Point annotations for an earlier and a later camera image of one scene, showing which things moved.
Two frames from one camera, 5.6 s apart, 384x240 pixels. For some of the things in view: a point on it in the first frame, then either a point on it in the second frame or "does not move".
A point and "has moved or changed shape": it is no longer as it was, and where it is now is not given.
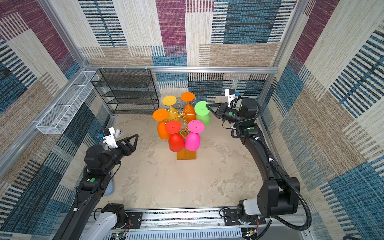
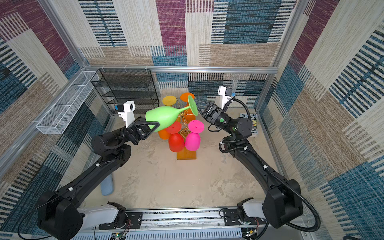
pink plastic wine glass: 193,140 does not move
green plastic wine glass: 202,112 has moved or changed shape
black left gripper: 130,149 to 133,135
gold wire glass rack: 185,154 does not move
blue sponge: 110,189 does not move
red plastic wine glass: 176,140 does not move
